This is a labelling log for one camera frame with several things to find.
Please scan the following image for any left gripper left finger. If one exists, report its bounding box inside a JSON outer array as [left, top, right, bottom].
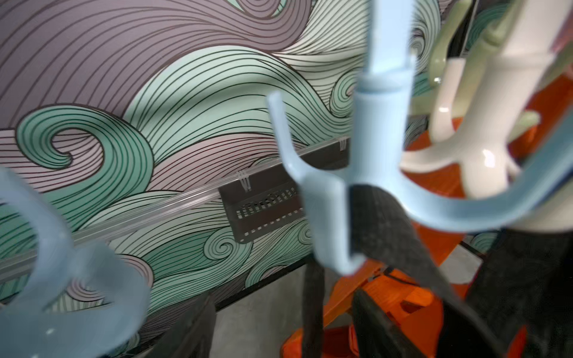
[[146, 294, 216, 358]]

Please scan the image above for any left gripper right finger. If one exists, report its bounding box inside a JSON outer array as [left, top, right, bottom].
[[352, 289, 425, 358]]

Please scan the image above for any orange bag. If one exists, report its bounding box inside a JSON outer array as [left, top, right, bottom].
[[280, 72, 572, 357]]

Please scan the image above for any black bag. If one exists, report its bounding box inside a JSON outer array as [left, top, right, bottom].
[[301, 184, 507, 358], [436, 229, 572, 357]]

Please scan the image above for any light blue hook leftmost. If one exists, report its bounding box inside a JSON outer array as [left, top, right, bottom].
[[1, 168, 150, 357]]

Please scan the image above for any light blue hook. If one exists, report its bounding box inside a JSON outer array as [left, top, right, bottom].
[[1, 168, 150, 357], [266, 0, 573, 276]]

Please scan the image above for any white hook left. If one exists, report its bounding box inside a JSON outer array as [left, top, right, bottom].
[[401, 1, 572, 233]]

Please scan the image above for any pale green hook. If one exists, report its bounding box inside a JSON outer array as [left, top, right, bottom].
[[409, 1, 519, 123]]

